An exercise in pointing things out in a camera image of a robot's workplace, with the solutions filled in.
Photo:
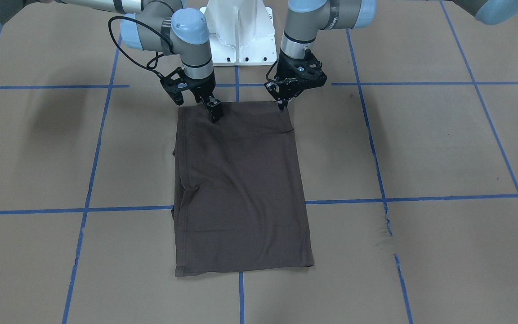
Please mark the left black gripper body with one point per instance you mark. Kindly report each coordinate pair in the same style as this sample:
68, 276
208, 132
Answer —
279, 92

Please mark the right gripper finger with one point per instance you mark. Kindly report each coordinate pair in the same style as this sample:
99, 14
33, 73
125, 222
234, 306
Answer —
206, 101
216, 110

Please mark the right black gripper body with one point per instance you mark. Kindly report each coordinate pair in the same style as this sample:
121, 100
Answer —
202, 86

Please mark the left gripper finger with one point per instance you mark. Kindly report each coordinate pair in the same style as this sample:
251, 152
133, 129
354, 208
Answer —
282, 103

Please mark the dark brown t-shirt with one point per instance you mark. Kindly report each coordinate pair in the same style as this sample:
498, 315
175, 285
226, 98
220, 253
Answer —
239, 200

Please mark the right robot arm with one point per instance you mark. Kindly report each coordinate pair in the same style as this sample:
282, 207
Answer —
180, 38

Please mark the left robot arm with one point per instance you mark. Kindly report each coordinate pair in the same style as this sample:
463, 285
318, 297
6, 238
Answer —
305, 18

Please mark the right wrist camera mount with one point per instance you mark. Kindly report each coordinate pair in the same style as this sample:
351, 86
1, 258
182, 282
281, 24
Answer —
175, 83

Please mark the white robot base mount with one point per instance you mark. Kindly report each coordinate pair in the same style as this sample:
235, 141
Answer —
242, 32

